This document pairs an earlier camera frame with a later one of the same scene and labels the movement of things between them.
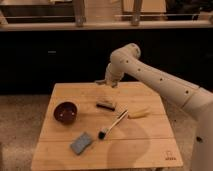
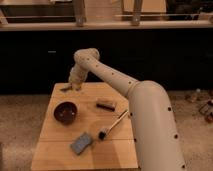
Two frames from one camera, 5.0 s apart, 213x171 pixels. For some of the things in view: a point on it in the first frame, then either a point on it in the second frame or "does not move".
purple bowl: [66, 112] does not move
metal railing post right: [136, 13] does not move
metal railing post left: [79, 13] does not move
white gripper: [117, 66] → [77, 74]
